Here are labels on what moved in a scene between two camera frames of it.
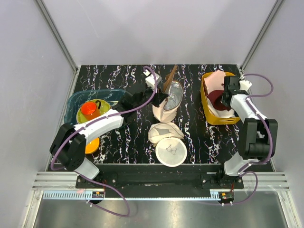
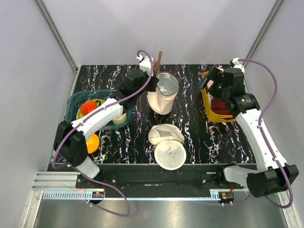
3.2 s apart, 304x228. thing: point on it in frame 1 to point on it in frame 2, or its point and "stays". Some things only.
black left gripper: (159, 97) to (154, 80)
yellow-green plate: (105, 107) stays
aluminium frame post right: (276, 6) stays
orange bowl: (92, 146) stays
